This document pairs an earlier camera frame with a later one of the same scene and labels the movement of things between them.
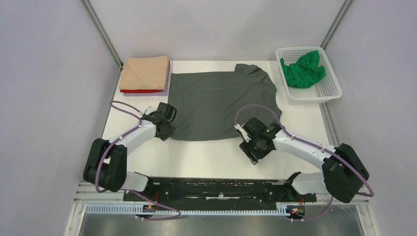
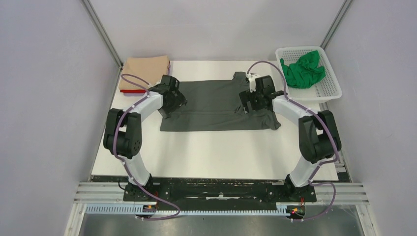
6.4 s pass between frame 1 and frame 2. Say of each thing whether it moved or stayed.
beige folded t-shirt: stayed
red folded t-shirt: stayed
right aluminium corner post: stayed
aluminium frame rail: stayed
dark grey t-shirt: moved
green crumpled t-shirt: stayed
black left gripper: moved
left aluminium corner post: stayed
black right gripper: moved
